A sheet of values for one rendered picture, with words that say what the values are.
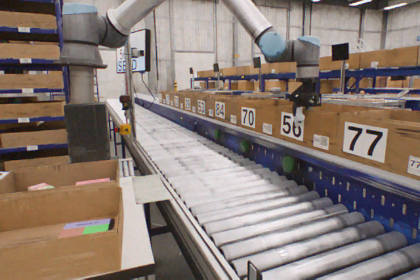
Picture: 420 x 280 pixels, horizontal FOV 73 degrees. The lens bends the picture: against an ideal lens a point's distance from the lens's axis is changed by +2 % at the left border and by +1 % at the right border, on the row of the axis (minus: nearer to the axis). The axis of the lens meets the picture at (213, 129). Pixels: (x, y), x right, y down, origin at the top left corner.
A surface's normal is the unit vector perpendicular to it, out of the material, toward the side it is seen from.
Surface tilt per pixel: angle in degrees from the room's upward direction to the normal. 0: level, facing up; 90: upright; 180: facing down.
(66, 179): 88
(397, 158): 91
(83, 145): 90
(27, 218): 89
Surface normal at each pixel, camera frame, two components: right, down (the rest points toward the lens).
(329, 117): -0.91, 0.08
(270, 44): -0.30, 0.18
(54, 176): 0.31, 0.14
